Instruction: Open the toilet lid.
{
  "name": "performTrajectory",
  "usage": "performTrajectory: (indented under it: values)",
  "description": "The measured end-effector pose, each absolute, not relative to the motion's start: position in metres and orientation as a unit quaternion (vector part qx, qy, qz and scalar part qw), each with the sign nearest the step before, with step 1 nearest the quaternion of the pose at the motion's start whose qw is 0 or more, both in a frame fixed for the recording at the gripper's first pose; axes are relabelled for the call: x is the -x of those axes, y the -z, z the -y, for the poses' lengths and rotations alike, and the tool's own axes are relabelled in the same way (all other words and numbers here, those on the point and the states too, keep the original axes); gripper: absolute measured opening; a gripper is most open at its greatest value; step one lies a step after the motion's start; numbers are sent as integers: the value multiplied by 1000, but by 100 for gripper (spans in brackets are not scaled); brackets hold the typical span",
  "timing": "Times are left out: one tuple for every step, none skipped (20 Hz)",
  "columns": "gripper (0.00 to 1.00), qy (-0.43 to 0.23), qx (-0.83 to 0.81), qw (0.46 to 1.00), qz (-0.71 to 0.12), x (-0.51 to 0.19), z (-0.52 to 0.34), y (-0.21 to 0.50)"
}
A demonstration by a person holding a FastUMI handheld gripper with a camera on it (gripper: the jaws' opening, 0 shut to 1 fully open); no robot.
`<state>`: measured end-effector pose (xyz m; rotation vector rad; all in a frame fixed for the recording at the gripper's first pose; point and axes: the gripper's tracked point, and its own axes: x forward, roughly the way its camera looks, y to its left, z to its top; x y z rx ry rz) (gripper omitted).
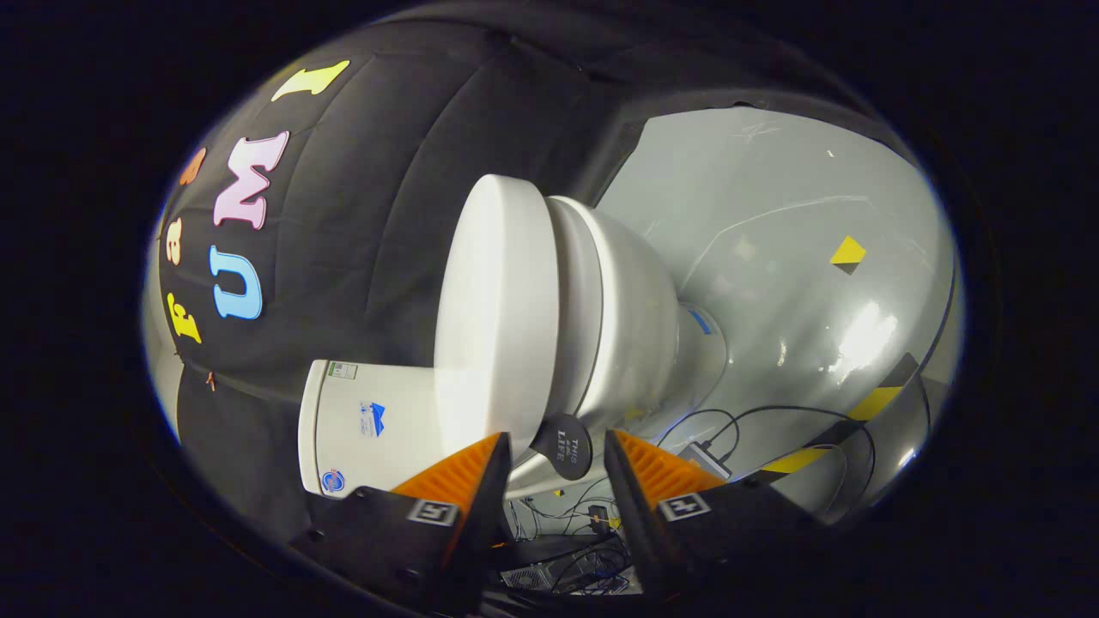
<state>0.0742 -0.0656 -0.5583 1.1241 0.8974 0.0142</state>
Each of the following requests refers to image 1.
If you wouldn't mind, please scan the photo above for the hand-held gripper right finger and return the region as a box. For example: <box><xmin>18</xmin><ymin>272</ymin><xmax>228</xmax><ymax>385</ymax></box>
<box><xmin>604</xmin><ymin>427</ymin><xmax>838</xmax><ymax>602</ymax></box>

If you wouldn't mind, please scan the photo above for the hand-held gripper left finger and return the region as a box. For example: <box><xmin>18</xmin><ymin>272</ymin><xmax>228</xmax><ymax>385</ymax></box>
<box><xmin>288</xmin><ymin>431</ymin><xmax>514</xmax><ymax>615</ymax></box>

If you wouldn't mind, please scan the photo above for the dark lid lifter handle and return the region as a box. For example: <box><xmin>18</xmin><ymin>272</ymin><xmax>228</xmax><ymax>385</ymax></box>
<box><xmin>530</xmin><ymin>414</ymin><xmax>593</xmax><ymax>482</ymax></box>

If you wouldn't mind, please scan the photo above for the white toilet with tank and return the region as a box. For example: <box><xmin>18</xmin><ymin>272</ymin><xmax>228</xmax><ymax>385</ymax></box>
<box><xmin>298</xmin><ymin>202</ymin><xmax>729</xmax><ymax>500</ymax></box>

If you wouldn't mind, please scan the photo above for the grey vented device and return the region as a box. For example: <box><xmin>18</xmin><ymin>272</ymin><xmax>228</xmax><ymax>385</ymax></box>
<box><xmin>502</xmin><ymin>562</ymin><xmax>550</xmax><ymax>591</ymax></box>

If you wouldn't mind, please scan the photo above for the white power adapter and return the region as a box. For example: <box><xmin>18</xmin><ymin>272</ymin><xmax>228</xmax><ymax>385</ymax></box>
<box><xmin>678</xmin><ymin>440</ymin><xmax>732</xmax><ymax>480</ymax></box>

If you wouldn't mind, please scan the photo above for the black backdrop cloth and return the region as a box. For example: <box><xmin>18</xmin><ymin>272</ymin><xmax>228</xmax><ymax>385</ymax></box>
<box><xmin>159</xmin><ymin>4</ymin><xmax>911</xmax><ymax>550</ymax></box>

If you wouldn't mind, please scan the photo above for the tangle of black cables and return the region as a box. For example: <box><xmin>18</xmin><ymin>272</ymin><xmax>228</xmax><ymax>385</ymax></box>
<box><xmin>507</xmin><ymin>481</ymin><xmax>636</xmax><ymax>597</ymax></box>

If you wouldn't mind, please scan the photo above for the black cable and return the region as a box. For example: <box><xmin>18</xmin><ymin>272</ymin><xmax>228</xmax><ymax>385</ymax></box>
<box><xmin>657</xmin><ymin>405</ymin><xmax>877</xmax><ymax>516</ymax></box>

